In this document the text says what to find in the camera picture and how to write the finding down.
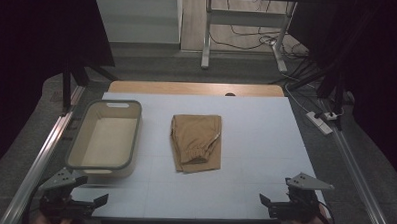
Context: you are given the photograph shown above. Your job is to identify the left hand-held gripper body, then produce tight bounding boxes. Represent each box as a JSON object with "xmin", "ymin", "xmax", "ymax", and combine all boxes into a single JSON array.
[{"xmin": 37, "ymin": 166, "xmax": 97, "ymax": 222}]

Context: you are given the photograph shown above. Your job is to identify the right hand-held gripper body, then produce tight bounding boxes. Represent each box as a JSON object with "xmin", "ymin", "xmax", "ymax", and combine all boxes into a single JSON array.
[{"xmin": 268, "ymin": 172, "xmax": 335, "ymax": 224}]

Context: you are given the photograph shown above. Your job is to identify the beige basket with grey rim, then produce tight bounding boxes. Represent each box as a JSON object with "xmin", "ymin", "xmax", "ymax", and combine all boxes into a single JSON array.
[{"xmin": 64, "ymin": 97, "xmax": 144, "ymax": 186}]

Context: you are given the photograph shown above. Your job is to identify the brown pants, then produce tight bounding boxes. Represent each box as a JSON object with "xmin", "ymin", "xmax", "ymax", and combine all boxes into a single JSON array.
[{"xmin": 168, "ymin": 113, "xmax": 223, "ymax": 176}]

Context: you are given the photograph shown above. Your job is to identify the person's left hand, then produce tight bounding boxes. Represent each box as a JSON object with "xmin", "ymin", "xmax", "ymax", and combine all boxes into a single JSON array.
[{"xmin": 30, "ymin": 215, "xmax": 72, "ymax": 224}]

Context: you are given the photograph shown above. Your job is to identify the white table mat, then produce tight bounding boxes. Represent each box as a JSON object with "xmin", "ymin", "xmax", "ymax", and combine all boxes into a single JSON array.
[{"xmin": 70, "ymin": 90, "xmax": 335, "ymax": 224}]

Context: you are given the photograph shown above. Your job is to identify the white power strip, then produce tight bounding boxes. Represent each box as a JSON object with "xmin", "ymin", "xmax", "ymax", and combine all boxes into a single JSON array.
[{"xmin": 305, "ymin": 111, "xmax": 335, "ymax": 136}]

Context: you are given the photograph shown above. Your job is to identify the black metal stand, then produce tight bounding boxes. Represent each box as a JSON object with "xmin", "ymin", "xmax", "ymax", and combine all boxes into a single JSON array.
[
  {"xmin": 59, "ymin": 57, "xmax": 120, "ymax": 112},
  {"xmin": 285, "ymin": 58, "xmax": 356, "ymax": 132}
]

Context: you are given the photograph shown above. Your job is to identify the wooden table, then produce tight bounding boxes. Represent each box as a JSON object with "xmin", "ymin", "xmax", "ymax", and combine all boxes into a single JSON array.
[{"xmin": 107, "ymin": 79, "xmax": 285, "ymax": 99}]

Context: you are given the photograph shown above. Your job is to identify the dark curtain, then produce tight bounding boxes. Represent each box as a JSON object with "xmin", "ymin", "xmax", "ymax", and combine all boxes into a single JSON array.
[
  {"xmin": 282, "ymin": 0, "xmax": 397, "ymax": 187},
  {"xmin": 0, "ymin": 0, "xmax": 118, "ymax": 184}
]

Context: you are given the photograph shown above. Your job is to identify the white cabinet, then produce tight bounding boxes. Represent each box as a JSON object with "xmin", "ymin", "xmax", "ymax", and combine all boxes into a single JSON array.
[{"xmin": 92, "ymin": 0, "xmax": 184, "ymax": 45}]

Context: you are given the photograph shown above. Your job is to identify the white power cable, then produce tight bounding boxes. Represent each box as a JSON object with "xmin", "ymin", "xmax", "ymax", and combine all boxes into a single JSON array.
[{"xmin": 282, "ymin": 82, "xmax": 312, "ymax": 114}]

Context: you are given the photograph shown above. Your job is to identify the black floor cables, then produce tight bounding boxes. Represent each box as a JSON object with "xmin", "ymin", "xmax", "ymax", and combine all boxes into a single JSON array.
[{"xmin": 208, "ymin": 0, "xmax": 313, "ymax": 61}]

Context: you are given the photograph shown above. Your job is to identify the white desk frame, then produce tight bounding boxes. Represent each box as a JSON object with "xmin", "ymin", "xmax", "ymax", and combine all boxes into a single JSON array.
[{"xmin": 200, "ymin": 0, "xmax": 298, "ymax": 74}]

